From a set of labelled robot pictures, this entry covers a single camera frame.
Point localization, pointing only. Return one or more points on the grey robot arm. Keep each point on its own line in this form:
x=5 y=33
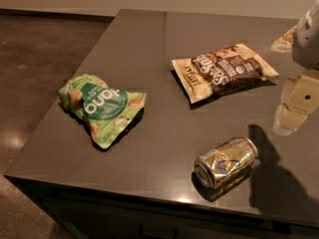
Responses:
x=305 y=51

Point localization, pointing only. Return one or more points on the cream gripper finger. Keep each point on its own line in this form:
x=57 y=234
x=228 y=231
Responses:
x=298 y=100

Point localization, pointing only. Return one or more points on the yellow snack bag at edge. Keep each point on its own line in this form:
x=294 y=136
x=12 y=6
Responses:
x=284 y=44

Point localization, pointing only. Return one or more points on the brown and cream snack bag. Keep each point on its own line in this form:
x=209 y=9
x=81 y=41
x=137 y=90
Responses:
x=222 y=71

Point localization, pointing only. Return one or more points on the green rice chip bag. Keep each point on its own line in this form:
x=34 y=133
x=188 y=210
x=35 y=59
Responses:
x=106 y=111

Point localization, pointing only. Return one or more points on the silver soda can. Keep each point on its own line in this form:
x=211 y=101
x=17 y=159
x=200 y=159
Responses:
x=220 y=164

